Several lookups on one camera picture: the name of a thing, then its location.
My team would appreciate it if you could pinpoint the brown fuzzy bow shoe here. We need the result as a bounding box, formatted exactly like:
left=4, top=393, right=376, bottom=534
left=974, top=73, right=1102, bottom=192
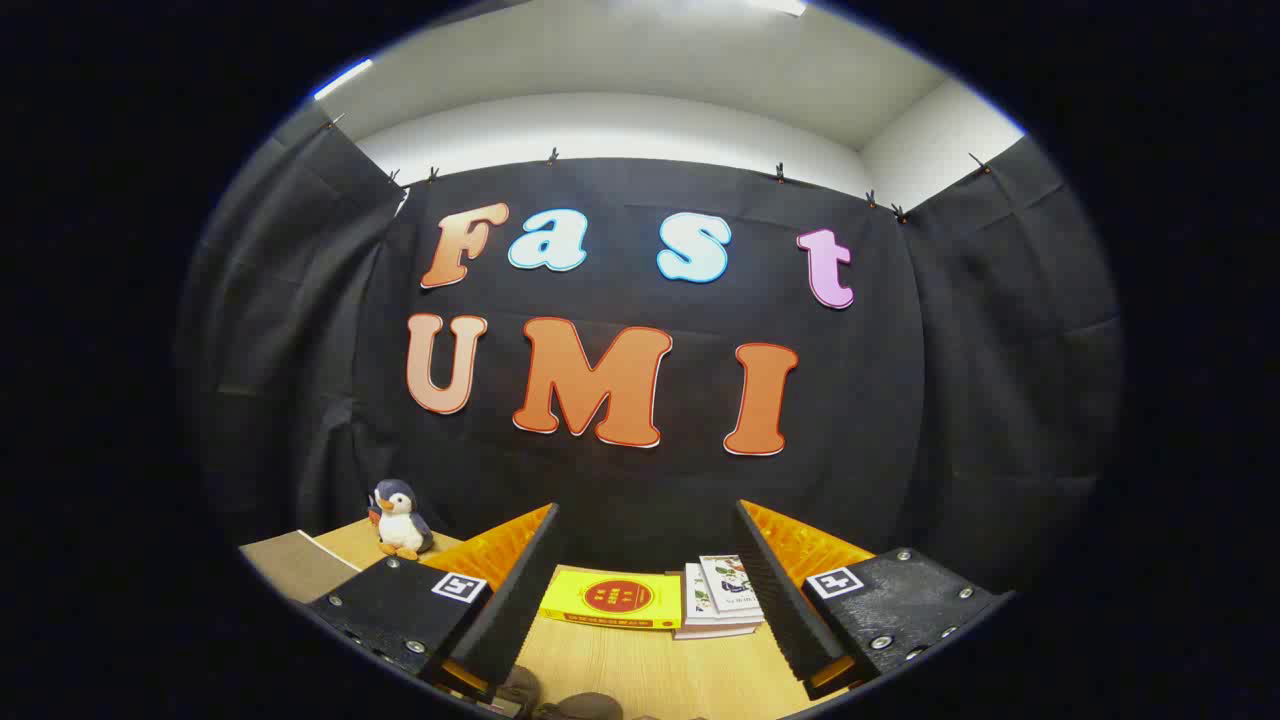
left=495, top=665, right=542, bottom=716
left=535, top=692, right=623, bottom=720

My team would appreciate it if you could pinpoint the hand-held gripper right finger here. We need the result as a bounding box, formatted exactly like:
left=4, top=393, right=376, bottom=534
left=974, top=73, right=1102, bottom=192
left=733, top=498, right=1014, bottom=701

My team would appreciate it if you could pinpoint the yellow book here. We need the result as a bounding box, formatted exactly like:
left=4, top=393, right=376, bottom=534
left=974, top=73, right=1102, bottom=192
left=538, top=568, right=684, bottom=631

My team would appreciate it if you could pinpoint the row of black cloth clips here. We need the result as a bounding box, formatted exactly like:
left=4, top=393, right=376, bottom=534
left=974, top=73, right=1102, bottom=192
left=320, top=112, right=993, bottom=225

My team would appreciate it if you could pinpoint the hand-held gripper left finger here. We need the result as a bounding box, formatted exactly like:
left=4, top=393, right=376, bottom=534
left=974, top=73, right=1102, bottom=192
left=305, top=503, right=561, bottom=701

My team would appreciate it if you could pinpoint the penguin plush toy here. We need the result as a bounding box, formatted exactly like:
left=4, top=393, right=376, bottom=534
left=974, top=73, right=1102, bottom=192
left=367, top=478, right=436, bottom=561

